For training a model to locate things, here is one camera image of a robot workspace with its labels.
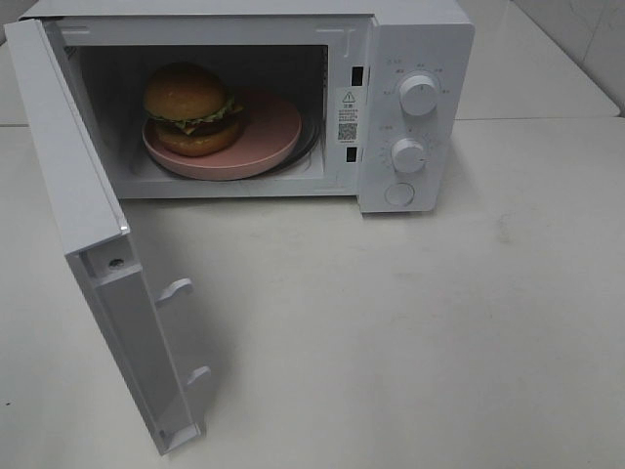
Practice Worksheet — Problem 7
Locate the round door release button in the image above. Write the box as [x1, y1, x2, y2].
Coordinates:
[385, 183, 415, 207]

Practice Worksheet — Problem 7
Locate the pink round plate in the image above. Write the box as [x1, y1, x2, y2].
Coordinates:
[143, 87, 303, 181]

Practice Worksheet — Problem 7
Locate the toy hamburger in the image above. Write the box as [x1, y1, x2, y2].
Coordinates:
[143, 63, 242, 157]

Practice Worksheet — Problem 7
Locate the white microwave door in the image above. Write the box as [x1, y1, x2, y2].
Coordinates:
[5, 20, 210, 454]

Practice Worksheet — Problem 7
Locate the glass turntable tray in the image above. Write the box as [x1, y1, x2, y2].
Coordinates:
[271, 111, 321, 173]

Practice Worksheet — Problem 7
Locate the white lower timer knob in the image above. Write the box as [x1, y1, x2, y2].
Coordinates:
[391, 138, 427, 174]

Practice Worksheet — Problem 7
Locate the warning label sticker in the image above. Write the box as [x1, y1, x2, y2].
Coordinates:
[335, 87, 362, 145]

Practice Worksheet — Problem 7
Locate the white microwave oven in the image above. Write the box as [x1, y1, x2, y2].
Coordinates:
[16, 1, 475, 213]

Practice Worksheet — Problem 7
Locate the white upper power knob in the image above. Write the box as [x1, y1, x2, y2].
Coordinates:
[397, 70, 439, 116]

